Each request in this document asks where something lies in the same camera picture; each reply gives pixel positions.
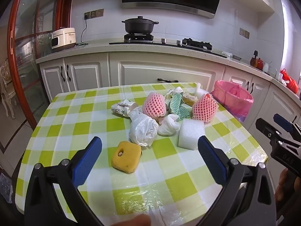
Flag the gold triple wall outlet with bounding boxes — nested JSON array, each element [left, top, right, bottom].
[[84, 9, 104, 20]]

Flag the red wooden glass door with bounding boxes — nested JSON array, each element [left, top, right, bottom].
[[7, 0, 74, 146]]

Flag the pink foam fruit net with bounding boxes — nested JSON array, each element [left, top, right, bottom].
[[142, 92, 167, 118]]

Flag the green checkered tablecloth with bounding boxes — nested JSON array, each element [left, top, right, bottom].
[[14, 82, 268, 226]]

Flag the red plastic bag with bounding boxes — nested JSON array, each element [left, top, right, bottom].
[[280, 69, 299, 94]]

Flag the pink-lined trash bin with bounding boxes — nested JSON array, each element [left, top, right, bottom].
[[212, 80, 254, 123]]

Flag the black burner grate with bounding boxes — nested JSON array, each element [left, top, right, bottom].
[[124, 33, 154, 41], [182, 38, 212, 50]]

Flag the white lower kitchen cabinets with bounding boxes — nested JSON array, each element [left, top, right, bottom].
[[40, 52, 301, 170]]

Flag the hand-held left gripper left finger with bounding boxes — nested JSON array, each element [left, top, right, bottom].
[[24, 136, 104, 226]]

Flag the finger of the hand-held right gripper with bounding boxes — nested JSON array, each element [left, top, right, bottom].
[[273, 113, 294, 133], [255, 118, 284, 142]]

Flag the crushed printed paper cup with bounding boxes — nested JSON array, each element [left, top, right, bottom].
[[111, 99, 137, 118]]

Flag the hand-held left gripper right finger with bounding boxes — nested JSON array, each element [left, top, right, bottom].
[[198, 135, 278, 226]]

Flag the pink foam net red inside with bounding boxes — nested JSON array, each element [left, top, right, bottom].
[[192, 93, 218, 123]]

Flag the black glass gas cooktop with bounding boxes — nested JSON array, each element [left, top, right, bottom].
[[109, 33, 228, 58]]

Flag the black power cable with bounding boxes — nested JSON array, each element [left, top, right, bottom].
[[76, 16, 89, 47]]

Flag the white rice cooker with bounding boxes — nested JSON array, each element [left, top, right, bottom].
[[51, 27, 77, 50]]

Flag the person's right hand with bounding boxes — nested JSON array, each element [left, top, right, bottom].
[[276, 168, 298, 202]]

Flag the large white plastic bag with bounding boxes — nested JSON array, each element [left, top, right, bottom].
[[128, 107, 159, 147]]

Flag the white foam block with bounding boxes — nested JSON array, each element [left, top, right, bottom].
[[178, 119, 206, 150]]

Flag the small white tissue bundle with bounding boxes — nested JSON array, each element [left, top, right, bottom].
[[157, 114, 181, 136]]

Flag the black cooking pot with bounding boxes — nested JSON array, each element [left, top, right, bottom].
[[122, 16, 159, 34]]

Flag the clear plastic bag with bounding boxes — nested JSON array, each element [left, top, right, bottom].
[[0, 173, 14, 204]]

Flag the crumpled beige wrapper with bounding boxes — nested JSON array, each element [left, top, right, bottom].
[[182, 93, 199, 103]]

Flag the yellow sponge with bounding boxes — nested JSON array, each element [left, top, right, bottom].
[[111, 141, 142, 173]]

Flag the white plastic container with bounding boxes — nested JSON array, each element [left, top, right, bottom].
[[195, 83, 210, 98]]

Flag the green zigzag cloth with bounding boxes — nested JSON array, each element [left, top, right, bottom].
[[170, 92, 191, 121]]

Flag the speckled white kitchen countertop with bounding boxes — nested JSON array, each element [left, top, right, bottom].
[[35, 38, 301, 99]]

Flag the white ornate chair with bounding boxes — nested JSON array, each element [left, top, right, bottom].
[[0, 60, 18, 119]]

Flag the person's left hand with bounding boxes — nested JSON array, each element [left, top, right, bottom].
[[110, 214, 151, 226]]

